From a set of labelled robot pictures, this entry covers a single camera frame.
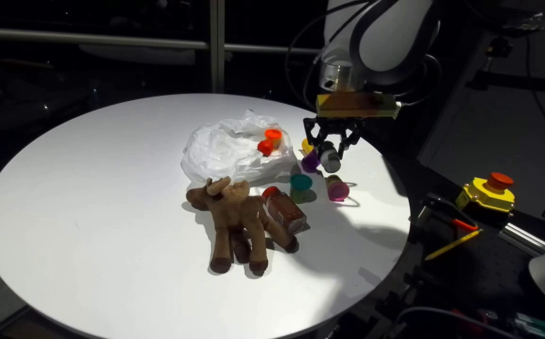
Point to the clear plastic bag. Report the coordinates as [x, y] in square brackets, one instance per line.
[227, 151]

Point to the teal lid dough tub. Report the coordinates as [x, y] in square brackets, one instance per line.
[300, 187]

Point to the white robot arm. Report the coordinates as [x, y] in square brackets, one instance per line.
[378, 38]

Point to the brown plush moose toy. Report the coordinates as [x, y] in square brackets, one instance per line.
[240, 219]

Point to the small yellow dough tub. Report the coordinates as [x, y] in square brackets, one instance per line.
[306, 145]

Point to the yellow red emergency stop button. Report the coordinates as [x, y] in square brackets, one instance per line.
[489, 191]

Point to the purple dough tub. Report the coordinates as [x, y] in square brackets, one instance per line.
[310, 162]

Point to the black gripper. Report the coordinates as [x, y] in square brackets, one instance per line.
[336, 123]

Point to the orange dough tub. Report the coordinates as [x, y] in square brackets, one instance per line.
[274, 134]

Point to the brown bottle with red cap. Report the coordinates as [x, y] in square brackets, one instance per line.
[287, 209]

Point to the silver aluminium rail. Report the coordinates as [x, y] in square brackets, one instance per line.
[527, 238]

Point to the grey slanted metal post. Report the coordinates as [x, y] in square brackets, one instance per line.
[217, 44]

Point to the grey metal railing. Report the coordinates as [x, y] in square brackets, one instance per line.
[95, 38]

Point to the brown wooden chair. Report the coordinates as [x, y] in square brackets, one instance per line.
[357, 106]

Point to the yellow pencil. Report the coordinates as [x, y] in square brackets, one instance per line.
[453, 245]

